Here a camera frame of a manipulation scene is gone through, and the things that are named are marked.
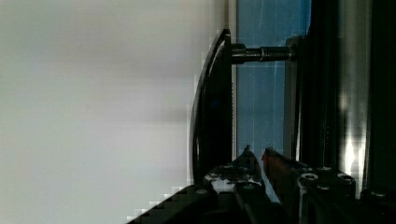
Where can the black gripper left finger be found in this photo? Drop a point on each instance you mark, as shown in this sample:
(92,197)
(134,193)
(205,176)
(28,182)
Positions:
(232,180)

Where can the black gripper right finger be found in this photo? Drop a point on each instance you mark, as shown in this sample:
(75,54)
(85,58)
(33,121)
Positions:
(307,194)

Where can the black toaster oven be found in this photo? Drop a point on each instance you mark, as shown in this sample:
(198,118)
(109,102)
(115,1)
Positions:
(340,96)

